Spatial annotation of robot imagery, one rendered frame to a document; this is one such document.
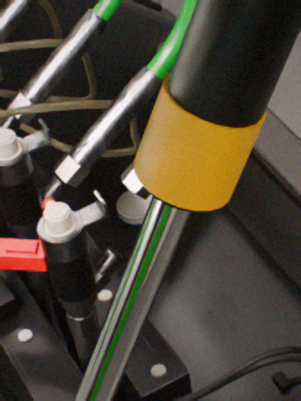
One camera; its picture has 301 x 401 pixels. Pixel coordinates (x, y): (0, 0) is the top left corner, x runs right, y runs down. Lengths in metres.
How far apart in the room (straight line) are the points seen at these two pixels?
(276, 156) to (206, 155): 0.74
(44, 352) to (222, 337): 0.22
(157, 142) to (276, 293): 0.80
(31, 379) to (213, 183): 0.58
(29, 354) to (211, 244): 0.30
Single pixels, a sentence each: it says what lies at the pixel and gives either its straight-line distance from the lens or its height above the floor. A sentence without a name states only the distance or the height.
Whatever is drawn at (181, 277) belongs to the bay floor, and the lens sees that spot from 1.01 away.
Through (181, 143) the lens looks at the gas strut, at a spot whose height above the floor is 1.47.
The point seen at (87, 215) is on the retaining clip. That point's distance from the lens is 0.68.
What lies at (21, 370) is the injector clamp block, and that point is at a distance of 0.78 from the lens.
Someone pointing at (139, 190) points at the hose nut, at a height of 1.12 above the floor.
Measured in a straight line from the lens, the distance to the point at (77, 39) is 0.81.
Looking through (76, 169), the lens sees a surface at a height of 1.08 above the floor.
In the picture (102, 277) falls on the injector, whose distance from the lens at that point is 0.71.
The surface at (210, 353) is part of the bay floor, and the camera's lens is 0.95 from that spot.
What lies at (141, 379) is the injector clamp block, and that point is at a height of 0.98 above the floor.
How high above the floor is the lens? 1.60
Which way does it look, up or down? 45 degrees down
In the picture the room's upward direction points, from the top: 9 degrees counter-clockwise
